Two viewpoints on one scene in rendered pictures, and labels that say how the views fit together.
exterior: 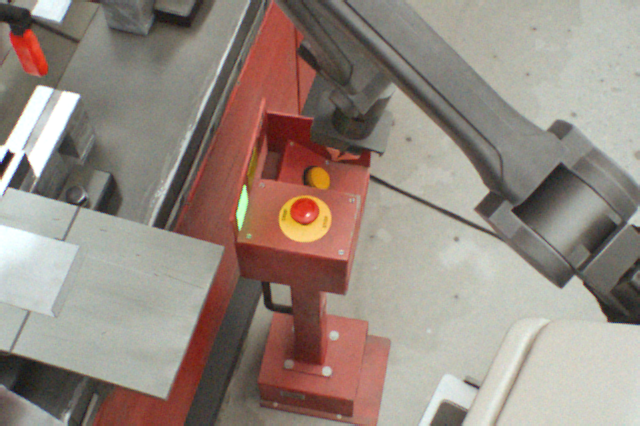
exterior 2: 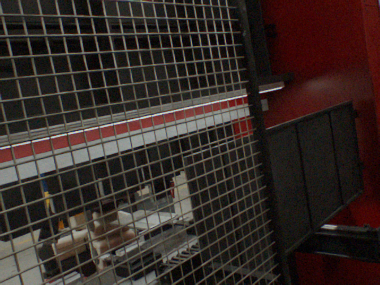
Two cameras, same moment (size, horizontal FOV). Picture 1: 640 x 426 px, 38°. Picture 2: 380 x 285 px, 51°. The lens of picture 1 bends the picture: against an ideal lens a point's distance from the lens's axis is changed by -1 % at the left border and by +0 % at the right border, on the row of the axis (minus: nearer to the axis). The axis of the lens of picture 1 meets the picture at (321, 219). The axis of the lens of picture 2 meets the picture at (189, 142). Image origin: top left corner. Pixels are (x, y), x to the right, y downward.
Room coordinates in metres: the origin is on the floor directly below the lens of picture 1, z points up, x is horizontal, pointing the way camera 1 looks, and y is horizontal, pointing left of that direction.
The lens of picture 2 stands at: (1.82, 1.27, 1.49)
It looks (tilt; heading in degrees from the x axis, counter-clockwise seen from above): 7 degrees down; 207
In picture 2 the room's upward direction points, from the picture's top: 11 degrees counter-clockwise
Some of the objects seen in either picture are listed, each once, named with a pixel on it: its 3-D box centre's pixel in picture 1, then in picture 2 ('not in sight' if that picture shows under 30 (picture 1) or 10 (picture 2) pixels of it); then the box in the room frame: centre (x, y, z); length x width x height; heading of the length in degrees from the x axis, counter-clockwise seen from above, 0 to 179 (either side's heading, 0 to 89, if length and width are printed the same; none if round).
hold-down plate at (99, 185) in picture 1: (47, 274); not in sight; (0.47, 0.33, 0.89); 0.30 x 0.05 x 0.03; 163
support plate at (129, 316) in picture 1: (82, 288); (143, 219); (0.41, 0.26, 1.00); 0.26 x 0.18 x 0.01; 73
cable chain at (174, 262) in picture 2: not in sight; (204, 249); (0.77, 0.72, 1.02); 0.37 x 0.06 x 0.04; 163
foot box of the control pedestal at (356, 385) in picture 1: (326, 363); not in sight; (0.65, -0.01, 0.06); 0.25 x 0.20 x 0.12; 78
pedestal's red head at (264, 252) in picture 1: (305, 199); not in sight; (0.65, 0.02, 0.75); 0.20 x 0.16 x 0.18; 168
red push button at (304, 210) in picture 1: (304, 214); not in sight; (0.61, 0.02, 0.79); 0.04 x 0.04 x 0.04
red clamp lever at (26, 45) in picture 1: (19, 40); not in sight; (0.58, 0.29, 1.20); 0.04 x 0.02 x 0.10; 73
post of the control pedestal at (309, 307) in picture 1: (309, 298); not in sight; (0.65, 0.02, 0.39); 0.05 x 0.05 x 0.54; 78
